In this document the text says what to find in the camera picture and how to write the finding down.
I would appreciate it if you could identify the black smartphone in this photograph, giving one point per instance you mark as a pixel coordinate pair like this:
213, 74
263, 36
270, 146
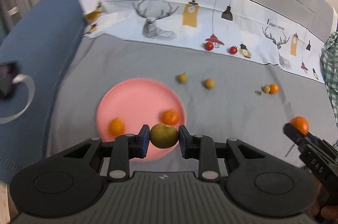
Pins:
8, 72

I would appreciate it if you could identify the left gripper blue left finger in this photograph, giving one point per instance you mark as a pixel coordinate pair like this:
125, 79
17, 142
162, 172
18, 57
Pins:
123, 149

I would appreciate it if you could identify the blue sofa armrest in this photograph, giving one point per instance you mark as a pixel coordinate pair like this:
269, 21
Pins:
43, 43

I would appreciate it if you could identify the large orange mandarin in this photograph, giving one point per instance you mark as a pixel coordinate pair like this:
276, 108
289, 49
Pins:
170, 117

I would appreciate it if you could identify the small orange mandarin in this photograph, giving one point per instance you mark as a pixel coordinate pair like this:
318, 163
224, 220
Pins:
116, 127

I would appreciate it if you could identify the green checkered cloth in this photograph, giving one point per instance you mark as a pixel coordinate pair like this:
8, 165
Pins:
329, 62

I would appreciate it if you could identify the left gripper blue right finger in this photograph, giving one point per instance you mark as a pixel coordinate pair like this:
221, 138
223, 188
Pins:
203, 149

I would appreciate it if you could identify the orange mandarin with stem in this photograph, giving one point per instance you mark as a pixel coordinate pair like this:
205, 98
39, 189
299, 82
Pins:
301, 124

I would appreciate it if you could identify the red cherry tomato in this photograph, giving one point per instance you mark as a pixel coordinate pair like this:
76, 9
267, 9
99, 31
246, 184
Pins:
208, 46
233, 50

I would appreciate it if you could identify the small green leaf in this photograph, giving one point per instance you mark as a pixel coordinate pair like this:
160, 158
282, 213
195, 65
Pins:
258, 92

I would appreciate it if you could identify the grey printed sofa cover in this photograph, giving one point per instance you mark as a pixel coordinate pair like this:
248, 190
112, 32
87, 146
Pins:
278, 41

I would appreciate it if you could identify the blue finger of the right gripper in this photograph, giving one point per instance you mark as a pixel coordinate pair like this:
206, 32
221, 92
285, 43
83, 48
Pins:
314, 140
298, 139

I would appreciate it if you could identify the yellow-green longan fruit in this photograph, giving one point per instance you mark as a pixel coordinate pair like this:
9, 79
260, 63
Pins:
182, 78
163, 136
209, 83

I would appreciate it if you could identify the small green longan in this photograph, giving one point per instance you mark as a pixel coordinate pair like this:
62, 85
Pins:
266, 88

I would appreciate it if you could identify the orange kumquat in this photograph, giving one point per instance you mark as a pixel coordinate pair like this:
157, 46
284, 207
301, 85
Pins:
274, 89

